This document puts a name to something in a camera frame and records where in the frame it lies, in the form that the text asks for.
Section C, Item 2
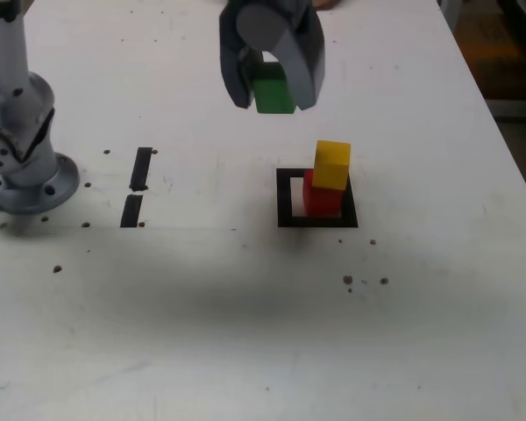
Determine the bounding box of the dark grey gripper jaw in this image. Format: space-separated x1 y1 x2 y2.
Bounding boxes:
218 0 258 110

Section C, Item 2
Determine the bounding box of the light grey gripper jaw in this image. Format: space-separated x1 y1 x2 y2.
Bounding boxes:
236 2 326 111

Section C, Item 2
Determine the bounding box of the green cube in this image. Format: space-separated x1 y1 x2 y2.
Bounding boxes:
252 62 295 115

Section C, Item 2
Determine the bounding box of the yellow cube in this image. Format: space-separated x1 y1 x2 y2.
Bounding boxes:
311 139 352 192

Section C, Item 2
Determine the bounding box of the red cube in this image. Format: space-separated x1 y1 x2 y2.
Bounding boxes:
302 169 345 218

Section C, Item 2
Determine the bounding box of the black tape square outline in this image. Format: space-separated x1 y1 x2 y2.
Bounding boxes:
276 168 359 229

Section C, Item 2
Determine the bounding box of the black tape strip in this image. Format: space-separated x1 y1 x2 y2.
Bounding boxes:
119 146 153 228

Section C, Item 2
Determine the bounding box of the grey metal bar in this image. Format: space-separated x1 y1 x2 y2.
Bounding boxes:
485 98 526 119

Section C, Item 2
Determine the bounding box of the grey metal post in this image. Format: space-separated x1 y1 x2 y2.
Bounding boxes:
437 0 461 31

